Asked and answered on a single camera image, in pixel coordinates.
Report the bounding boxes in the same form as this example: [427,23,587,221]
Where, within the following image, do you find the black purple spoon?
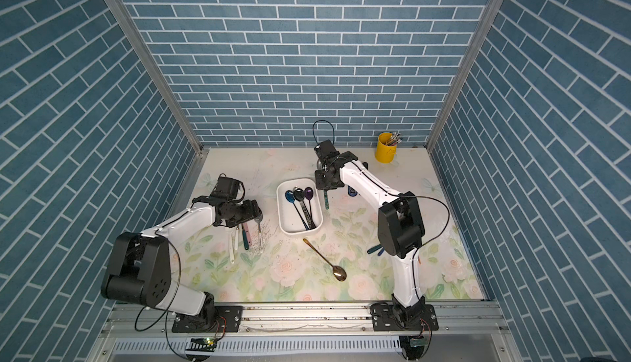
[304,186,315,223]

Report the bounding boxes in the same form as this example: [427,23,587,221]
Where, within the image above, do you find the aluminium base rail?
[99,301,510,339]

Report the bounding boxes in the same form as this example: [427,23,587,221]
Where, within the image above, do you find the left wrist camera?
[210,173,245,202]

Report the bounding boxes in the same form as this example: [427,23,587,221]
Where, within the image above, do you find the blue metal spoon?
[284,190,310,231]

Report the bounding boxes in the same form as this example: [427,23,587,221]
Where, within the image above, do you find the pens in cup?
[386,132,401,147]

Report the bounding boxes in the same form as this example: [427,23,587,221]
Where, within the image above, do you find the gold long spoon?
[302,238,347,282]

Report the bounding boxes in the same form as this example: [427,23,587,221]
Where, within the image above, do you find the yellow pen cup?
[375,132,398,163]

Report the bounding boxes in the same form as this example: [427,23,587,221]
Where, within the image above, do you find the white plastic storage box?
[276,178,324,237]

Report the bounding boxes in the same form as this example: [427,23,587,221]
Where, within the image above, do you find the teal handled spoon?
[323,190,330,210]

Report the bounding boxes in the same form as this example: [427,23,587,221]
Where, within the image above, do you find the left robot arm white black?
[101,196,261,327]

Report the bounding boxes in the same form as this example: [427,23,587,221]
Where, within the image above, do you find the white plastic spoon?
[228,228,238,264]

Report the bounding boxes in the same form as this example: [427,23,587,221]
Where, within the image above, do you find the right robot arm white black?
[314,140,425,312]

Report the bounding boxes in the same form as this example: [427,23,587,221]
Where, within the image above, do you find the silver spoon marbled handle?
[292,187,316,229]

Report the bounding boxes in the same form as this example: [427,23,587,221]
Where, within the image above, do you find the pink handled spoon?
[243,224,253,247]

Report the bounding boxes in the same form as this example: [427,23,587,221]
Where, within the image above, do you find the blue stapler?
[347,186,358,197]

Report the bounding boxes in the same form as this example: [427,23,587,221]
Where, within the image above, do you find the silver spoon clear handle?
[255,214,265,251]

